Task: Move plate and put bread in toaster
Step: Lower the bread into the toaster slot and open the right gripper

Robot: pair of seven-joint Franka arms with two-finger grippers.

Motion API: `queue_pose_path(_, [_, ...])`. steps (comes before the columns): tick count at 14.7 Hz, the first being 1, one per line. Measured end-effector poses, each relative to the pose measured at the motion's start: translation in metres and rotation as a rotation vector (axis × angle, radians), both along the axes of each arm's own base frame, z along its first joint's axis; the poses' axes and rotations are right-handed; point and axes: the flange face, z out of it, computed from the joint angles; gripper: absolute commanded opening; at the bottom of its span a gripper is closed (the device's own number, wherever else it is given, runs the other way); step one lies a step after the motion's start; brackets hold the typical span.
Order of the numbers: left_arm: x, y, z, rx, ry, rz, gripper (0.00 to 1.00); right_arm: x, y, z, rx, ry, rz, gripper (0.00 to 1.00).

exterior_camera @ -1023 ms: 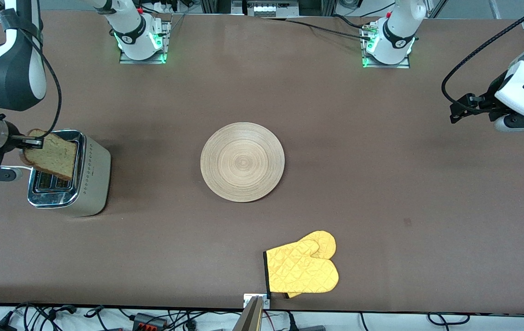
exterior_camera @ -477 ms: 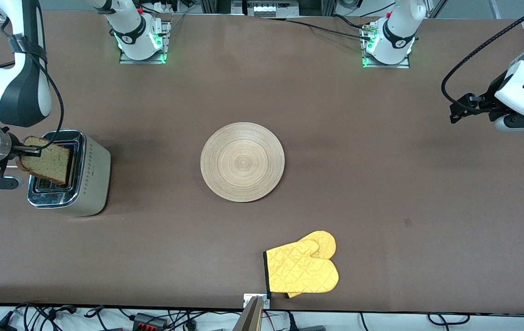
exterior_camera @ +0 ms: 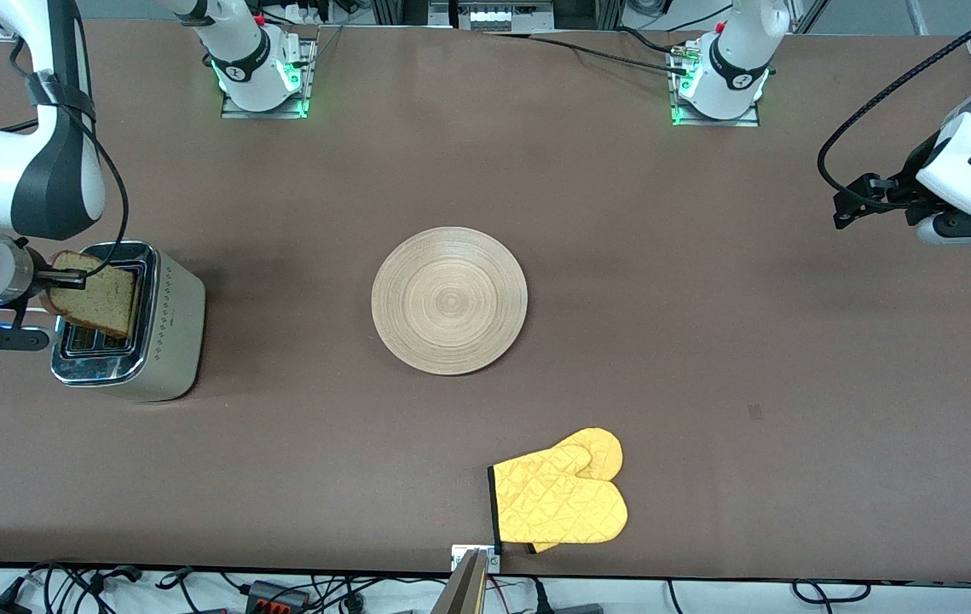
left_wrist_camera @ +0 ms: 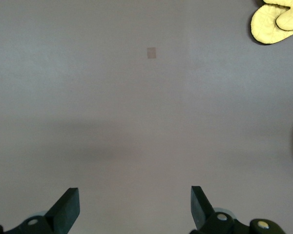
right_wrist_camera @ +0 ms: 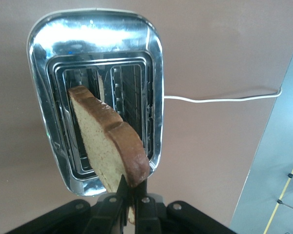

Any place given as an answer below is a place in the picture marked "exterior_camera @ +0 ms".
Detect black looped floor cable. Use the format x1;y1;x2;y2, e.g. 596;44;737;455
792;579;871;605

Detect slice of brown bread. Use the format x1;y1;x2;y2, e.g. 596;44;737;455
40;251;139;339

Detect yellow quilted oven mitt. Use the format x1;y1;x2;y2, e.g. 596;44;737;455
528;427;624;555
488;443;628;547

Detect thin black table cable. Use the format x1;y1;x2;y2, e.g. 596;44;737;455
485;28;692;74

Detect round wooden plate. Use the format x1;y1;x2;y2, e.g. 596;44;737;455
371;226;529;376

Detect tan camera mount bar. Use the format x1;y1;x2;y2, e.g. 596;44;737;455
431;548;490;614

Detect silver two-slot toaster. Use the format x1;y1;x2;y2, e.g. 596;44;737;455
50;240;207;403

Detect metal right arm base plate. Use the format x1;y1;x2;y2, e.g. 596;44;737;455
221;34;316;120

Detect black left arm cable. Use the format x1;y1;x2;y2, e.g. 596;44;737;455
818;0;971;210

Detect small metal edge bracket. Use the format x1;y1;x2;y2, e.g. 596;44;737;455
451;544;503;574

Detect white power strip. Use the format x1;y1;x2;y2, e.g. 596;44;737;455
451;0;554;33

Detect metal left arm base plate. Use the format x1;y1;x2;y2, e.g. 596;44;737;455
669;41;761;129

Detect black power adapter red buttons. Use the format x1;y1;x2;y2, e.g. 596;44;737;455
246;580;311;614

